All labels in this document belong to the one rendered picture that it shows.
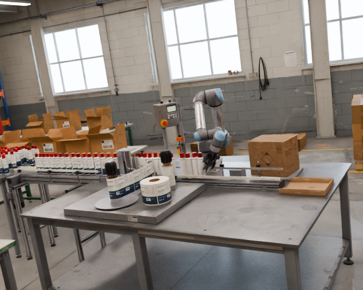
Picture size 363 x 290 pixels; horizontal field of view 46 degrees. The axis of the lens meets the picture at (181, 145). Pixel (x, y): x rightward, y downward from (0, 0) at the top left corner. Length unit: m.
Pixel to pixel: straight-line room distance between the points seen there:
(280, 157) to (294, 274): 1.12
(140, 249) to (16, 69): 9.41
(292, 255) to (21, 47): 10.07
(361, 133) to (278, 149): 3.13
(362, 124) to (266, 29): 3.19
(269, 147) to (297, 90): 5.34
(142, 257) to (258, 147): 1.21
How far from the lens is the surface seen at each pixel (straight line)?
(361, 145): 6.30
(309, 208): 2.73
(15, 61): 11.81
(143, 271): 2.88
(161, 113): 3.41
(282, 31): 8.55
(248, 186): 3.15
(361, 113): 6.21
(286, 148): 3.24
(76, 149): 5.43
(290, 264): 2.37
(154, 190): 2.86
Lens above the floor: 1.81
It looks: 11 degrees down
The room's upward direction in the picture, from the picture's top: 8 degrees counter-clockwise
